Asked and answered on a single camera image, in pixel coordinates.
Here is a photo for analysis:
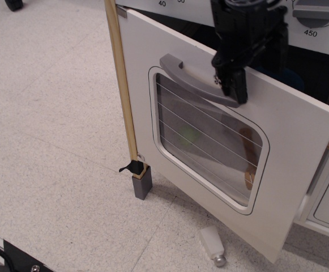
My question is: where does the grey temperature knob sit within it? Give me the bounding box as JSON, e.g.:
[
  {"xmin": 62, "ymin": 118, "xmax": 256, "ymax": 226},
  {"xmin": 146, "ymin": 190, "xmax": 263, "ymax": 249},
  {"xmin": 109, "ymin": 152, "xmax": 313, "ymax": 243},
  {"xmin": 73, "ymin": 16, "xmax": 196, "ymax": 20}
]
[{"xmin": 292, "ymin": 0, "xmax": 329, "ymax": 28}]

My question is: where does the green toy vegetable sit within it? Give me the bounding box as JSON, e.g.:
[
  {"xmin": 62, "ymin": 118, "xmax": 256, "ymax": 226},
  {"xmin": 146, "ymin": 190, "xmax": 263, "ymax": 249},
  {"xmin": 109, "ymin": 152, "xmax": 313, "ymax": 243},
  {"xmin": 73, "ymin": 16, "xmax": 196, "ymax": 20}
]
[{"xmin": 178, "ymin": 126, "xmax": 201, "ymax": 146}]

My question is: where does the black tape piece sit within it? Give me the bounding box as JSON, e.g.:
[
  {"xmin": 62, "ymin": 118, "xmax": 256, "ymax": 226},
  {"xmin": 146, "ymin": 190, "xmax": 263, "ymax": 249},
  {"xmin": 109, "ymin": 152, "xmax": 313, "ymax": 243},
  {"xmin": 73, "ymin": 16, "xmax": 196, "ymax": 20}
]
[{"xmin": 119, "ymin": 160, "xmax": 144, "ymax": 175}]

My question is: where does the wooden spatula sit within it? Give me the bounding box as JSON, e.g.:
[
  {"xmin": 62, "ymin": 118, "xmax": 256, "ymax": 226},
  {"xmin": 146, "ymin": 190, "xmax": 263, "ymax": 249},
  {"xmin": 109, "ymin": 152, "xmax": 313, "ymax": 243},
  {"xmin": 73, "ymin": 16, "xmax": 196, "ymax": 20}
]
[{"xmin": 239, "ymin": 127, "xmax": 258, "ymax": 190}]

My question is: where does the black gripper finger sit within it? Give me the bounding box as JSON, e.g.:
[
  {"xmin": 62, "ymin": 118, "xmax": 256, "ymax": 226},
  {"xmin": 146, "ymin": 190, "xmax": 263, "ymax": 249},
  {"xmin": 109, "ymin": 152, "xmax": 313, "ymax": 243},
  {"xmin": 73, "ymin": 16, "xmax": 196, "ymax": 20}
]
[{"xmin": 230, "ymin": 69, "xmax": 248, "ymax": 104}]

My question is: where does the light wooden cabinet leg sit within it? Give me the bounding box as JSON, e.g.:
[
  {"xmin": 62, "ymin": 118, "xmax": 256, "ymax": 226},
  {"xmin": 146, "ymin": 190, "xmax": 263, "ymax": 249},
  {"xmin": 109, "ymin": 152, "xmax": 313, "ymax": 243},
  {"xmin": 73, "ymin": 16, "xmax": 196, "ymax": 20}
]
[{"xmin": 104, "ymin": 0, "xmax": 149, "ymax": 181}]

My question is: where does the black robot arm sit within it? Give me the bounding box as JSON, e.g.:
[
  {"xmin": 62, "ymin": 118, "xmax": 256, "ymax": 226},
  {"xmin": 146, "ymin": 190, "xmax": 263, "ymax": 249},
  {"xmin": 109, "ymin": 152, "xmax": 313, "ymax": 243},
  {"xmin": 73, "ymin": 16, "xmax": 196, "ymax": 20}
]
[{"xmin": 211, "ymin": 1, "xmax": 288, "ymax": 104}]

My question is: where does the white toy oven door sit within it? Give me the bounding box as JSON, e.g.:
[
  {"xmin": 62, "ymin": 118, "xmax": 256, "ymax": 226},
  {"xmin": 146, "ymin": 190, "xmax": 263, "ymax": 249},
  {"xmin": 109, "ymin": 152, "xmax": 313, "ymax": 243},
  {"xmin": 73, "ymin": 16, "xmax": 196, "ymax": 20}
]
[{"xmin": 117, "ymin": 6, "xmax": 329, "ymax": 262}]

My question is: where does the blue round oven disc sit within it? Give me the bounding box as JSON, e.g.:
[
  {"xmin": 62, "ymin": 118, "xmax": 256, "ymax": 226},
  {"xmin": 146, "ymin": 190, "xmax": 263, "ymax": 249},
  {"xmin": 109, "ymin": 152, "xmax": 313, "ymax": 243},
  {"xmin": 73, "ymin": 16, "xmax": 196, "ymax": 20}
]
[{"xmin": 282, "ymin": 68, "xmax": 305, "ymax": 92}]

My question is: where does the grey oven door handle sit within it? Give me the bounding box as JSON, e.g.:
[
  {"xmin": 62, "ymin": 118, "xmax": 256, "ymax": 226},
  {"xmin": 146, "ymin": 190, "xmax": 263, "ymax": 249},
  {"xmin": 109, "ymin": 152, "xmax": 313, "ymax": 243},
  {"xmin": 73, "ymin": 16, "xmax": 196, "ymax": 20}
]
[{"xmin": 160, "ymin": 54, "xmax": 240, "ymax": 108}]

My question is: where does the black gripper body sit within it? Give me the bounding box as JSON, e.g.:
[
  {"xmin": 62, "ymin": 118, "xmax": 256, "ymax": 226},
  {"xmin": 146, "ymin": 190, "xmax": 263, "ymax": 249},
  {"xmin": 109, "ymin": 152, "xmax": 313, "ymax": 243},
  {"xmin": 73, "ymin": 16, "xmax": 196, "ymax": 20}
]
[{"xmin": 211, "ymin": 1, "xmax": 288, "ymax": 95}]

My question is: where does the black wheel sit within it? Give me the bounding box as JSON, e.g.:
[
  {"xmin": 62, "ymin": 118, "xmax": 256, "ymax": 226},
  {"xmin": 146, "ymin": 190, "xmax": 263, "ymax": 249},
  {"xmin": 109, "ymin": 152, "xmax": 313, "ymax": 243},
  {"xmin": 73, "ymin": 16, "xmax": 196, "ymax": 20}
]
[{"xmin": 5, "ymin": 0, "xmax": 23, "ymax": 12}]

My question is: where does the white toy kitchen cabinet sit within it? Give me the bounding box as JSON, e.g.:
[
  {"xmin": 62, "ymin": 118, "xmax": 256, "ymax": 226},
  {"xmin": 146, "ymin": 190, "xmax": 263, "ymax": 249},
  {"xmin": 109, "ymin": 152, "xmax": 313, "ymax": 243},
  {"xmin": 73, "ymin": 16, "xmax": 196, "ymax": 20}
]
[{"xmin": 115, "ymin": 1, "xmax": 329, "ymax": 236}]

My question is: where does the white toy salt shaker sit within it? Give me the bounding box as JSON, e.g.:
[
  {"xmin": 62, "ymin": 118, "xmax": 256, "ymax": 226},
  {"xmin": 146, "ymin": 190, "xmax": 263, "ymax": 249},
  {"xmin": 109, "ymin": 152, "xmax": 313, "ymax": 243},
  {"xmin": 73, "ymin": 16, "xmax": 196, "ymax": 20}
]
[{"xmin": 199, "ymin": 226, "xmax": 227, "ymax": 267}]

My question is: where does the grey leg foot cap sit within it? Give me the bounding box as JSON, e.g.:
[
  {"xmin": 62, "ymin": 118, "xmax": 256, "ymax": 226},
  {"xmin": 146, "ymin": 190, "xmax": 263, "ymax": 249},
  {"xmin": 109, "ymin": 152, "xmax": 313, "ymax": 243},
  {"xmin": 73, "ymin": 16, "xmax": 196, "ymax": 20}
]
[{"xmin": 132, "ymin": 167, "xmax": 152, "ymax": 200}]

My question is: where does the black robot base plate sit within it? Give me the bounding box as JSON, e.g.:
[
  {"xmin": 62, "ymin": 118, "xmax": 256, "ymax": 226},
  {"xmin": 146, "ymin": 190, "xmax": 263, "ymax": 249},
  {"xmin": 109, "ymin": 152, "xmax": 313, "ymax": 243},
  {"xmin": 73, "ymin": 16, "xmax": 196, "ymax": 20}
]
[{"xmin": 3, "ymin": 240, "xmax": 53, "ymax": 272}]

